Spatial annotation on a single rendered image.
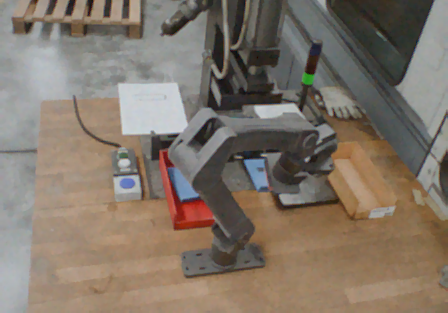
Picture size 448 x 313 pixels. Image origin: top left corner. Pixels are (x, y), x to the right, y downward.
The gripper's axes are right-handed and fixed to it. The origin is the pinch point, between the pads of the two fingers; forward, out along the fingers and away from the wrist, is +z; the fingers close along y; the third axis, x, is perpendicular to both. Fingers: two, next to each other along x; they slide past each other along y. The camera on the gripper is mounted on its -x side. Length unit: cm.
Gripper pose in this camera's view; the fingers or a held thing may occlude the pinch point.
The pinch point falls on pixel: (272, 187)
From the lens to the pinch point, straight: 122.3
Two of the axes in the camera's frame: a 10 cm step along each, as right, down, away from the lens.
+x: -9.7, 0.4, -2.5
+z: -2.0, 4.6, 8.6
